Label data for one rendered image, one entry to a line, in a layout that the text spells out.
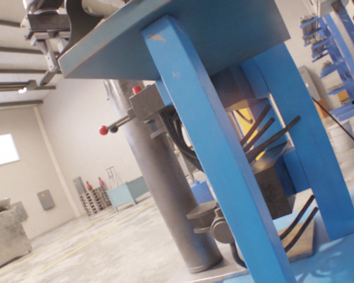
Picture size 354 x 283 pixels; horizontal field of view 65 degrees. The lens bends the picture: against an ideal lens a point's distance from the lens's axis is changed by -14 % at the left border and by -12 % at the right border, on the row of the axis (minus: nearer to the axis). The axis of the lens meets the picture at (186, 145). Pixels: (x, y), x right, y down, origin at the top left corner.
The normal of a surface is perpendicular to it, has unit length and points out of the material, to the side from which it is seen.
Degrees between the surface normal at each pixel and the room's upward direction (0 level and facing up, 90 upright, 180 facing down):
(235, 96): 90
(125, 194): 90
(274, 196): 90
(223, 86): 90
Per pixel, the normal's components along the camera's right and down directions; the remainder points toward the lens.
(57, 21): 0.70, -0.33
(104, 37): -0.40, 0.15
